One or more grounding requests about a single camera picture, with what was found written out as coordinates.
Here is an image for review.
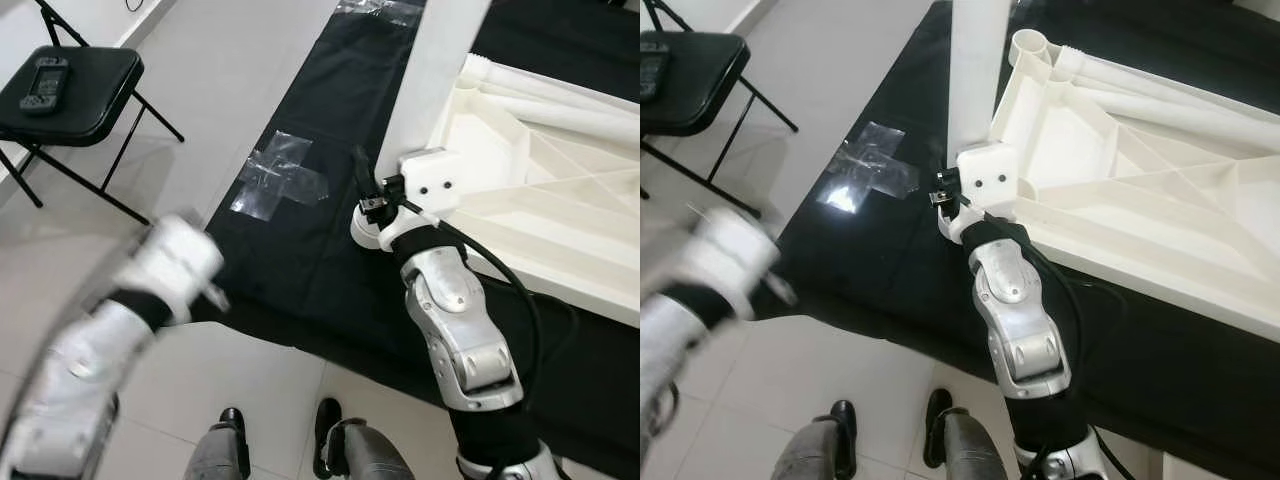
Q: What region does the white plastic table top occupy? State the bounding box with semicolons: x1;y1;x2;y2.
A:
990;28;1280;346
425;52;641;329

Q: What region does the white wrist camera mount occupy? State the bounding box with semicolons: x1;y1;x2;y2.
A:
690;205;786;321
112;212;229;323
350;147;463;251
938;140;1021;246

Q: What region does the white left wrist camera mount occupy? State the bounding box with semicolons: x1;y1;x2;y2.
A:
112;212;229;323
690;205;786;321

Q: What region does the black folding chair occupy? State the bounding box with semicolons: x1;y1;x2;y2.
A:
0;0;186;226
640;0;801;219

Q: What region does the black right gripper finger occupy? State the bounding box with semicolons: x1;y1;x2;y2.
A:
350;145;378;201

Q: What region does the clear crossed tape patch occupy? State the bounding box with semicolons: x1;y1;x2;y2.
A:
229;130;331;223
815;120;921;216

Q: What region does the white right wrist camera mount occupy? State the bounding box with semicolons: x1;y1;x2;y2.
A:
938;140;1021;246
350;147;463;251

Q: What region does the grey robot right leg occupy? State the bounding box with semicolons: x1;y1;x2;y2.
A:
925;388;1011;480
313;397;416;480

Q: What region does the grey robot left leg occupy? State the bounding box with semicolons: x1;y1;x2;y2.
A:
775;400;861;480
183;405;251;480

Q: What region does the black remote control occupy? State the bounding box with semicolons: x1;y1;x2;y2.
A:
640;40;671;101
18;55;73;118

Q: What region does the grey robot leg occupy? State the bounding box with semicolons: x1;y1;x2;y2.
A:
183;405;251;480
313;397;416;480
925;388;1011;480
775;400;861;480

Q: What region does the clear tape strip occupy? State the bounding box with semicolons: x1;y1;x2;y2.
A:
335;0;429;28

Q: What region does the white plastic table leg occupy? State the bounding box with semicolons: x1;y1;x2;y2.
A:
373;0;493;186
1075;80;1280;151
1058;45;1280;119
945;0;1016;151
485;85;641;141
478;55;641;116

